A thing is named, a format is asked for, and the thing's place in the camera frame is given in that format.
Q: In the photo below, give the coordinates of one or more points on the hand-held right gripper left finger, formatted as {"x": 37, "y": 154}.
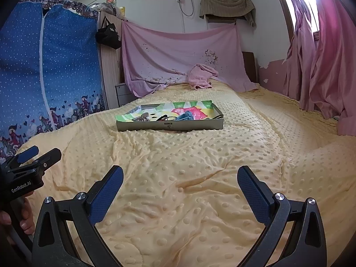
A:
{"x": 108, "y": 197}

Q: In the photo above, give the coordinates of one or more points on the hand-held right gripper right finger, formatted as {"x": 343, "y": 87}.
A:
{"x": 251, "y": 194}

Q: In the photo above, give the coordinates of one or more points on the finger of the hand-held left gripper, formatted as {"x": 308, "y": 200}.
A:
{"x": 27, "y": 151}
{"x": 50, "y": 157}

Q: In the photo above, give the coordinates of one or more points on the grey cardboard tray colourful lining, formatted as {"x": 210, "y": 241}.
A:
{"x": 144, "y": 125}

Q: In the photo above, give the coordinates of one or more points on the person's left hand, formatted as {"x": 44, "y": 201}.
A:
{"x": 27, "y": 217}

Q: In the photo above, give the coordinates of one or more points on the yellow dotted blanket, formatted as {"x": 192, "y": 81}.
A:
{"x": 180, "y": 172}

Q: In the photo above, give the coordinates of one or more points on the silver metal clip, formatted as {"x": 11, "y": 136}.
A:
{"x": 143, "y": 116}

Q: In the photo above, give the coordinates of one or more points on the grey nightstand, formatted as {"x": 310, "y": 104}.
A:
{"x": 123, "y": 94}

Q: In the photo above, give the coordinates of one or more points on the blue printed fabric wardrobe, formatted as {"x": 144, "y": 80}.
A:
{"x": 64, "y": 61}

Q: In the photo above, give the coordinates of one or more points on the beige wooden cabinet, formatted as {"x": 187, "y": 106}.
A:
{"x": 110, "y": 75}

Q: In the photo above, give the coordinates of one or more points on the pink towel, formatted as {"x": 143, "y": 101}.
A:
{"x": 200, "y": 78}

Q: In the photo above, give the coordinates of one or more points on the dark brown headboard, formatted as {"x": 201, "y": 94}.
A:
{"x": 250, "y": 66}

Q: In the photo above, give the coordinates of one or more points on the black hanging bag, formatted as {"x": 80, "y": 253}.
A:
{"x": 108, "y": 36}

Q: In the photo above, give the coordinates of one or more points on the pink curtain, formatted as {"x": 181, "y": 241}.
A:
{"x": 328, "y": 75}

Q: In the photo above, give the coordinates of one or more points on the pink hanging sheet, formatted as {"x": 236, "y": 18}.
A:
{"x": 172, "y": 52}

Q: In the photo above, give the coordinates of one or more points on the white plastic bag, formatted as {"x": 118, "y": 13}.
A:
{"x": 111, "y": 9}

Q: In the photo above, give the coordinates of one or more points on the olive green cloth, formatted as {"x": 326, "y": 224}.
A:
{"x": 225, "y": 5}

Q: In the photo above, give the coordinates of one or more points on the window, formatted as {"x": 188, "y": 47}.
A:
{"x": 308, "y": 5}

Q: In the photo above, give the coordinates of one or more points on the red wall decoration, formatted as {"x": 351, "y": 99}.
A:
{"x": 111, "y": 0}

